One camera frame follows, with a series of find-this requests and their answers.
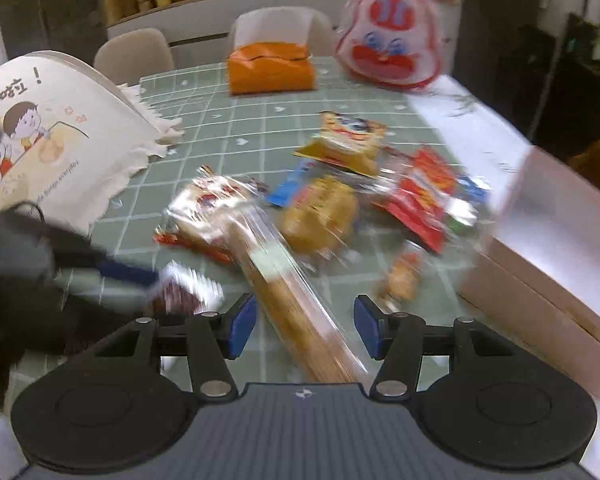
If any small orange snack packet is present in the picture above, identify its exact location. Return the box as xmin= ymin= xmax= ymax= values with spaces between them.
xmin=381 ymin=251 xmax=424 ymax=302

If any long clear biscuit packet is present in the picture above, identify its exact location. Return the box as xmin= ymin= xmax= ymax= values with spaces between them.
xmin=224 ymin=204 xmax=377 ymax=387

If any dark red snack packet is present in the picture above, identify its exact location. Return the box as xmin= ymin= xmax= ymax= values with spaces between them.
xmin=144 ymin=261 xmax=227 ymax=319

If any cardboard box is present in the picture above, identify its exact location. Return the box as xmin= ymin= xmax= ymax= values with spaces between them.
xmin=459 ymin=144 xmax=600 ymax=402

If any beige dining chair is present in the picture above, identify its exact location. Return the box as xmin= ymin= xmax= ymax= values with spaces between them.
xmin=93 ymin=27 xmax=176 ymax=74
xmin=228 ymin=7 xmax=334 ymax=59

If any red and white bread packet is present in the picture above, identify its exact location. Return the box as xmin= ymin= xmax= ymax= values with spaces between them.
xmin=153 ymin=164 xmax=270 ymax=262

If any green checked tablecloth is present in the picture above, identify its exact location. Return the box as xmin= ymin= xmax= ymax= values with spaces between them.
xmin=0 ymin=56 xmax=486 ymax=411

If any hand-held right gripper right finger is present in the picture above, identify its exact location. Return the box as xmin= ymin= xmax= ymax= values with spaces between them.
xmin=353 ymin=294 xmax=507 ymax=402

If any clear packet of yellow buns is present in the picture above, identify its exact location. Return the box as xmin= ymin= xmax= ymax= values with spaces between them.
xmin=278 ymin=175 xmax=362 ymax=257

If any blue and green snack packet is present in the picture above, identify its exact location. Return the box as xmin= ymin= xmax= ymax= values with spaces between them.
xmin=446 ymin=174 xmax=487 ymax=237

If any yellow cartoon snack packet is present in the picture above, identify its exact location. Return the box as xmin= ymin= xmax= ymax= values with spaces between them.
xmin=293 ymin=111 xmax=387 ymax=177

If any red and white rabbit bag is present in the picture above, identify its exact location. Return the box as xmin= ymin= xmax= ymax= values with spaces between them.
xmin=332 ymin=0 xmax=444 ymax=92

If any white cartoon print tote bag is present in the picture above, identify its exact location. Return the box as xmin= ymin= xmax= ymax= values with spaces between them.
xmin=0 ymin=50 xmax=185 ymax=237

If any white leaf print cloth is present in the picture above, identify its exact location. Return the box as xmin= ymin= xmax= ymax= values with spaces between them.
xmin=409 ymin=75 xmax=533 ymax=211

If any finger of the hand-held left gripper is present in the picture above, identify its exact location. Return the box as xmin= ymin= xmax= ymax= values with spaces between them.
xmin=50 ymin=240 xmax=162 ymax=288
xmin=45 ymin=285 xmax=153 ymax=358

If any orange tissue pouch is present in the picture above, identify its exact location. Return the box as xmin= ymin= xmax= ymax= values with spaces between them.
xmin=227 ymin=42 xmax=315 ymax=96

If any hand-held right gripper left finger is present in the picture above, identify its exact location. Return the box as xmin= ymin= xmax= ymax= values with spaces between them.
xmin=97 ymin=293 xmax=258 ymax=402

